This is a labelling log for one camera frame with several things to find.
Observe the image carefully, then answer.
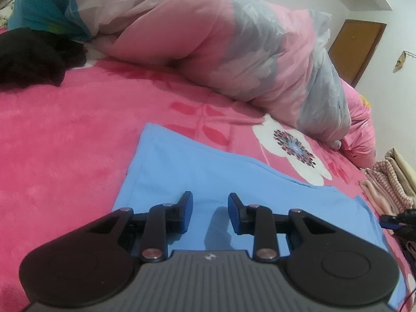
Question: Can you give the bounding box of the black garment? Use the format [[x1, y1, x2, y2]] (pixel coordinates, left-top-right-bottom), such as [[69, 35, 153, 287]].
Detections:
[[0, 28, 88, 88]]

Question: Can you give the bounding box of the pink floral bed sheet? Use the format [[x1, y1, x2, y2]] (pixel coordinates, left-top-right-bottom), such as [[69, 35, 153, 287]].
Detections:
[[0, 28, 416, 300]]

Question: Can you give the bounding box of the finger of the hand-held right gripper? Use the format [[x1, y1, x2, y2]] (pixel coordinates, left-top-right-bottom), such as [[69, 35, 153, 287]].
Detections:
[[379, 213, 411, 232]]

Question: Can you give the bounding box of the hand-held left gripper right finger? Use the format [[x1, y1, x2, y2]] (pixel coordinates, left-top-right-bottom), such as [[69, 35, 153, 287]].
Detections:
[[227, 192, 329, 262]]

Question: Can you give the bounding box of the blue printed t-shirt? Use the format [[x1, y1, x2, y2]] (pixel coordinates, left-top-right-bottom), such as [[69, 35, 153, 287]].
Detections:
[[112, 123, 399, 311]]

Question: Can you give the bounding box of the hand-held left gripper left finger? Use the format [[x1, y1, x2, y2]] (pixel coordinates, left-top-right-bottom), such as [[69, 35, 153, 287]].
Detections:
[[86, 191, 194, 262]]

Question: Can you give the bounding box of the black white plaid cloth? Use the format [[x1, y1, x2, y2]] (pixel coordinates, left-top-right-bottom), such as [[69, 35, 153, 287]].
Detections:
[[393, 231, 416, 269]]

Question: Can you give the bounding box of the small beige hanging item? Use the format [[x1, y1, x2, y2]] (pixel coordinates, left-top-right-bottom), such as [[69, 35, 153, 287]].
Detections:
[[393, 52, 407, 74]]

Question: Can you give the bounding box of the wooden door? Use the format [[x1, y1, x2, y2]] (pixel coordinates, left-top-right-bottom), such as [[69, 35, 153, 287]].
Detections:
[[328, 19, 387, 88]]

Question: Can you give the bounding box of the pink grey floral quilt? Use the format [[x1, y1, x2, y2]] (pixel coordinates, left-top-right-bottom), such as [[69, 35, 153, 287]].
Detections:
[[8, 0, 378, 170]]

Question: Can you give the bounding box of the pink striped folded cloth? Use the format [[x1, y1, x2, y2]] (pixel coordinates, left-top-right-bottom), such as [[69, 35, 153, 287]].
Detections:
[[372, 161, 415, 213]]

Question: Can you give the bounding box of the light pink folded cloth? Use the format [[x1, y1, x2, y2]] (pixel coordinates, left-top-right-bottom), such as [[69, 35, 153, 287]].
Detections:
[[360, 167, 395, 217]]

